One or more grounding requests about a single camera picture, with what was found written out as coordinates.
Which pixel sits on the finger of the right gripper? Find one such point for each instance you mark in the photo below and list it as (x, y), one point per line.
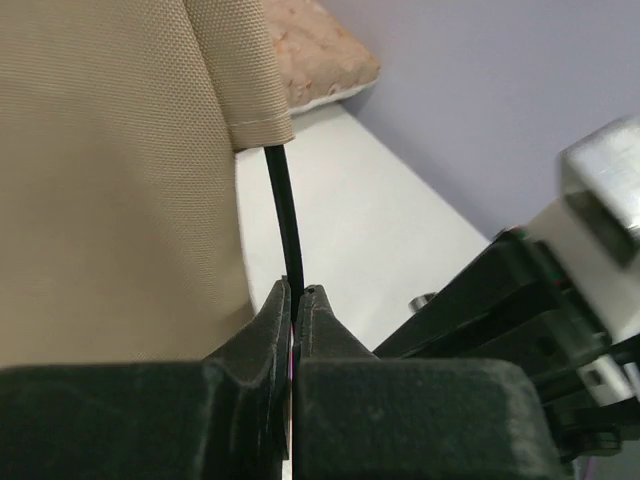
(515, 302)

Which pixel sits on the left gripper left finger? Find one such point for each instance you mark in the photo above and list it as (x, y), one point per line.
(222, 417)

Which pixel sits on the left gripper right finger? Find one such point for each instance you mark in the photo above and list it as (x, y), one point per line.
(357, 416)

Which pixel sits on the black tent pole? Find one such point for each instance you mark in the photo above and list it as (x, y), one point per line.
(286, 214)

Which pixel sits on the pink patterned pillow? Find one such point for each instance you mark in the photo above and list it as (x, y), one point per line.
(320, 61)

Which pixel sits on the beige fabric pet tent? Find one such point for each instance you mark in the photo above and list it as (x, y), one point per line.
(120, 123)

